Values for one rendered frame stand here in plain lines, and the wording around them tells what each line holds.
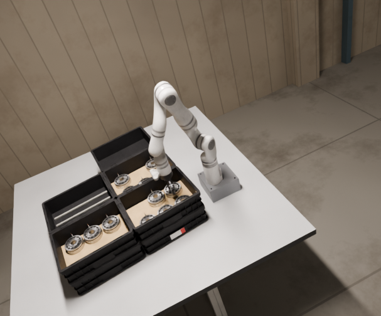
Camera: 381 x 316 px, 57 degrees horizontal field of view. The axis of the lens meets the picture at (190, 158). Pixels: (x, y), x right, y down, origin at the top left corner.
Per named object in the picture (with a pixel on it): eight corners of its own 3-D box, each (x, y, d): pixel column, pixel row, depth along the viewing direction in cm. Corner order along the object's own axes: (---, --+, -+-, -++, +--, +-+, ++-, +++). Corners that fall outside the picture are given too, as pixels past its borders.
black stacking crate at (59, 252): (123, 212, 205) (115, 199, 198) (140, 244, 183) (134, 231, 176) (59, 247, 196) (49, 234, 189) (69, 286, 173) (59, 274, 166)
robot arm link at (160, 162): (156, 159, 192) (155, 169, 185) (148, 136, 183) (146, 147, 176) (169, 157, 191) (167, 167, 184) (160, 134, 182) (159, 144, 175)
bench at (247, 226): (211, 165, 344) (195, 105, 302) (318, 299, 220) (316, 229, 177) (56, 239, 319) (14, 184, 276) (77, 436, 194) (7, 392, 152)
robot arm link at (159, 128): (145, 127, 176) (152, 137, 170) (153, 79, 159) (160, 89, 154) (162, 125, 180) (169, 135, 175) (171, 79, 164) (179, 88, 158)
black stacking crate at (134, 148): (145, 138, 260) (140, 126, 253) (161, 157, 238) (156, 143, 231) (96, 163, 251) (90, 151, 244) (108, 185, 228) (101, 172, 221)
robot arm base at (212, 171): (216, 172, 214) (211, 151, 203) (224, 180, 207) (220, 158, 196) (203, 179, 212) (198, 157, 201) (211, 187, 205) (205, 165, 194)
